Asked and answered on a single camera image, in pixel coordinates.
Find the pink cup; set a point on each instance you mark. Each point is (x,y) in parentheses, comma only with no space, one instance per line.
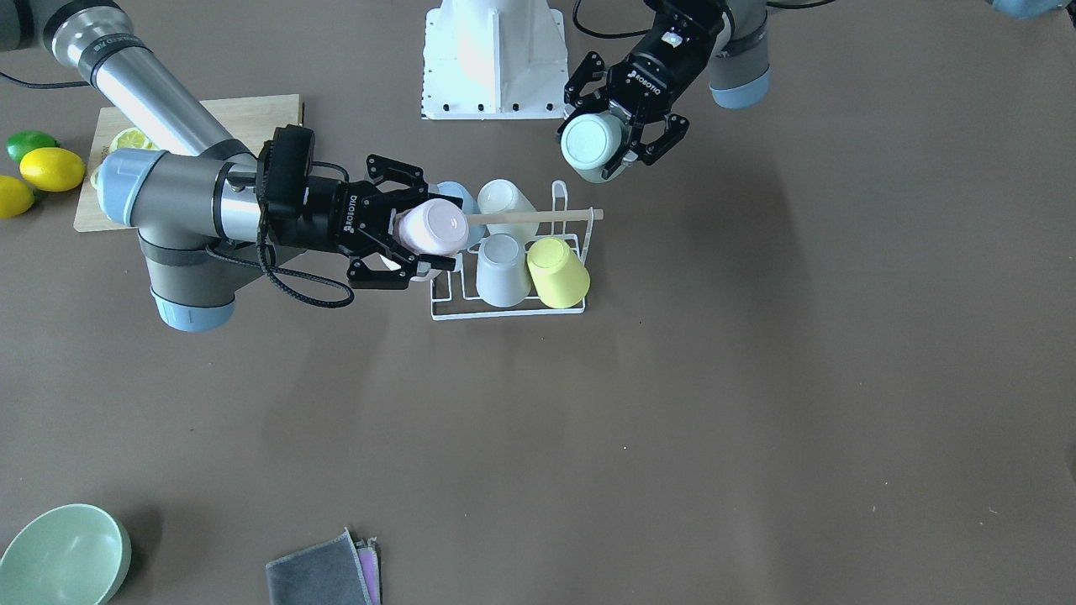
(436,227)

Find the light blue cup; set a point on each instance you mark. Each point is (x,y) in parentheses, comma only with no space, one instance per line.
(469,207)

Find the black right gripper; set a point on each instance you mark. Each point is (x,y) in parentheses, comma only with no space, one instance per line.
(329,213)

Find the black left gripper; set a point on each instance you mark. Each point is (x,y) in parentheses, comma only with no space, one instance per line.
(651,69)

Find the cream white cup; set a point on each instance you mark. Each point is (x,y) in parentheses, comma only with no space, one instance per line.
(502,196)

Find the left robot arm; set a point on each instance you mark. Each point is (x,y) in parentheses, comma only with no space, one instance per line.
(738,69)

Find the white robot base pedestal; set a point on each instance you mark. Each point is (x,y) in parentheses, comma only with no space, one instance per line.
(494,60)

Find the mint green cup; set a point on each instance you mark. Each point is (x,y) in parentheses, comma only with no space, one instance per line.
(589,141)

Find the yellow cup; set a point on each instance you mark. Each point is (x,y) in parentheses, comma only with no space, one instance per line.
(559,276)

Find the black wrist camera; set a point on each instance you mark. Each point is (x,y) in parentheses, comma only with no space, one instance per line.
(284,165)

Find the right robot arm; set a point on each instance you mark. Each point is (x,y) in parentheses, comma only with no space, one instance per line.
(212,216)

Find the green bowl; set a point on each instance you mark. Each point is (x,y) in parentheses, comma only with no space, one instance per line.
(73,554)

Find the bamboo cutting board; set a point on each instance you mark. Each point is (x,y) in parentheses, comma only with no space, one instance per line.
(250,120)

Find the green lime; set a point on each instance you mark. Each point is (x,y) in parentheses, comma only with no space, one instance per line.
(20,144)

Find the grey cloth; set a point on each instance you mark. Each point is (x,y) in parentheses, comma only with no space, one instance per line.
(327,573)

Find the yellow lemon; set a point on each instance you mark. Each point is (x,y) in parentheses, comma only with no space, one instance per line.
(16,197)
(53,169)

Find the grey cup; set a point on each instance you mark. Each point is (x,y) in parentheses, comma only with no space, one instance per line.
(502,277)

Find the white wire cup rack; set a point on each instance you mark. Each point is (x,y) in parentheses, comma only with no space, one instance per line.
(453,295)

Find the pink cloth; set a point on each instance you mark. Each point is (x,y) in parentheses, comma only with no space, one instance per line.
(367,551)

